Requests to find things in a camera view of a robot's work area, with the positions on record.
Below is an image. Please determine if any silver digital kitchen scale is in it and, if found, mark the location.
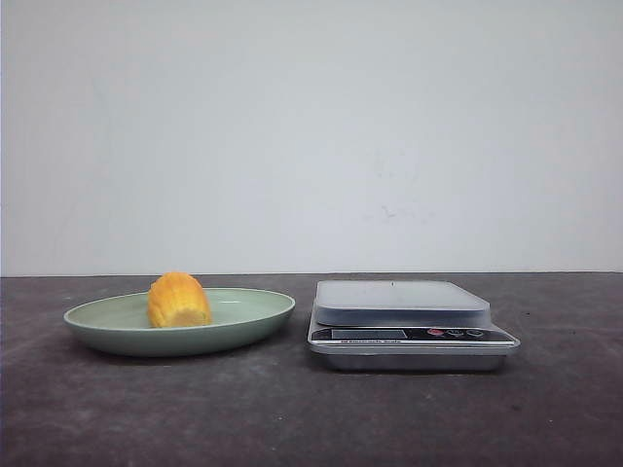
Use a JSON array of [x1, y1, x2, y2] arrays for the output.
[[308, 280, 521, 372]]

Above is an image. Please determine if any green shallow plate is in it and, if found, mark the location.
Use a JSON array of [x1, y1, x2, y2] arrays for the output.
[[63, 287, 296, 357]]

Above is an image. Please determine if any yellow corn cob piece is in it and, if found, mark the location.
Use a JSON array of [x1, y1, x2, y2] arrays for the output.
[[147, 271, 212, 328]]

